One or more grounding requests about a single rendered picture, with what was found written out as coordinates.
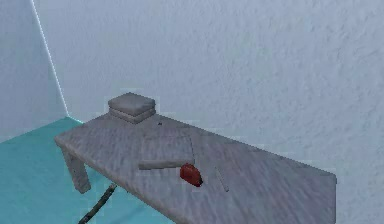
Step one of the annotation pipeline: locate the red tape dispenser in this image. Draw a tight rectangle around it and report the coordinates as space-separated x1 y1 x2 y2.
179 162 204 188

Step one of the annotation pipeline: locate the grey wooden table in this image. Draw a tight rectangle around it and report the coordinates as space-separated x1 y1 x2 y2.
54 111 338 224

